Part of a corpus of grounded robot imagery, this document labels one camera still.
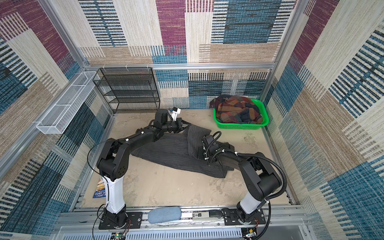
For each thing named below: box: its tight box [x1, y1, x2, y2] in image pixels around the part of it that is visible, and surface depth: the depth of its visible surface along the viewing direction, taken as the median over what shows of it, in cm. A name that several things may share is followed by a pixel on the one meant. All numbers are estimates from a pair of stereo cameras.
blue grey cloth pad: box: [147, 206, 182, 224], surface depth 74 cm
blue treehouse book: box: [92, 177, 106, 199], surface depth 82 cm
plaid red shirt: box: [209, 94, 264, 124], surface depth 107 cm
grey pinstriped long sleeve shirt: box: [131, 124, 234, 179], surface depth 93 cm
